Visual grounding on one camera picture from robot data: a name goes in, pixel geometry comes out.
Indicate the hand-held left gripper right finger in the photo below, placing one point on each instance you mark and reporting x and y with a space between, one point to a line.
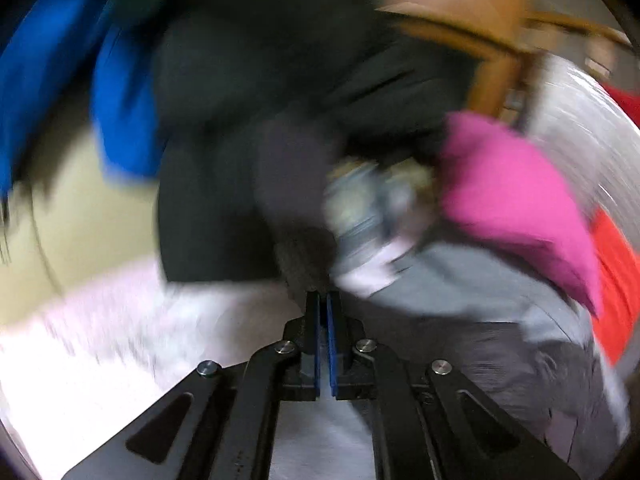
332 347

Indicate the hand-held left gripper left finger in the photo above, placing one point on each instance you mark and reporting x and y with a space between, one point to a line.
314 347

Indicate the dark jacket with ribbed collar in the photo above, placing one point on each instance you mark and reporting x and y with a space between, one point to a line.
225 85

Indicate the pale pink cloth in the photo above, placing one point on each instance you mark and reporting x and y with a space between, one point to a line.
370 272

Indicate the grey knit sweater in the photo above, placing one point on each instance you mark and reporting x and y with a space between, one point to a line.
450 285

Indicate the clear plastic bag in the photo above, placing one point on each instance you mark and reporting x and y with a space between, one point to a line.
365 200

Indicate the white fluffy blanket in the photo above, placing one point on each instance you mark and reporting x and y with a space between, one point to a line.
125 340

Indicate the pink pillow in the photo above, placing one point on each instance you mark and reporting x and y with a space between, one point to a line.
510 195

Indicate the red pillow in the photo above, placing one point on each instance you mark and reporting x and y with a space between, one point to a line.
617 290

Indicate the blue cloth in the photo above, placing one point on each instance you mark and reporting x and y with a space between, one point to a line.
122 105

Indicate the silver quilted sofa cover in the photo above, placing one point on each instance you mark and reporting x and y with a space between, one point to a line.
575 125

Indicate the brown wooden furniture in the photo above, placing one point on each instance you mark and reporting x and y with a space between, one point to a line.
465 5

